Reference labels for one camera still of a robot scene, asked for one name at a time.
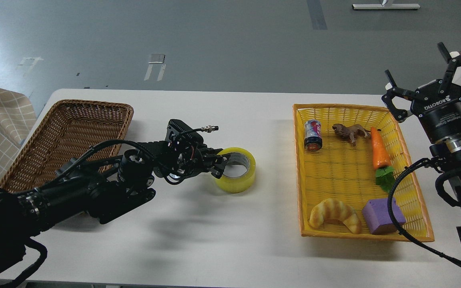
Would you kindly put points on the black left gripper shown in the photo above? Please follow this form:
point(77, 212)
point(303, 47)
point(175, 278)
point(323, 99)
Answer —
point(193, 161)

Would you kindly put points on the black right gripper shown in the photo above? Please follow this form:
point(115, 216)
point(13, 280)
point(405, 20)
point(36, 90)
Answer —
point(444, 114)

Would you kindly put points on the yellow tape roll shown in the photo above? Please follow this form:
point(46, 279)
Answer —
point(237, 184)

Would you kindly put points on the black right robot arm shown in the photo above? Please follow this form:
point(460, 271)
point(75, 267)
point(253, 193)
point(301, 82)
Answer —
point(446, 160)

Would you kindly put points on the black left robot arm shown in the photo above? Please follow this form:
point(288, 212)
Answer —
point(111, 179)

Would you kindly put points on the brown toy lion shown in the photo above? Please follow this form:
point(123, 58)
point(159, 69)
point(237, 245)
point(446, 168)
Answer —
point(350, 133)

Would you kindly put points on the orange toy carrot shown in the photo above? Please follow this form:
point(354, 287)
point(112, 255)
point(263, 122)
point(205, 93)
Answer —
point(384, 171)

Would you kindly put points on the white floor stand base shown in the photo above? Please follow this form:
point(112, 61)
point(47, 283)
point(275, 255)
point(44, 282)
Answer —
point(386, 6)

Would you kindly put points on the small soda can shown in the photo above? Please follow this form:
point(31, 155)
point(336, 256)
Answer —
point(313, 139)

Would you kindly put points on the yellow plastic basket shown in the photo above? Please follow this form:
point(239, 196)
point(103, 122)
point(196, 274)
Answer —
point(340, 170)

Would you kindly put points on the toy croissant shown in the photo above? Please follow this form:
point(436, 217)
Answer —
point(334, 209)

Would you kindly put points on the purple foam block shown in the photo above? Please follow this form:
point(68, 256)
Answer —
point(377, 217)

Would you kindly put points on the brown wicker basket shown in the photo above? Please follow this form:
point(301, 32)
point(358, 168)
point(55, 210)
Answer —
point(67, 131)

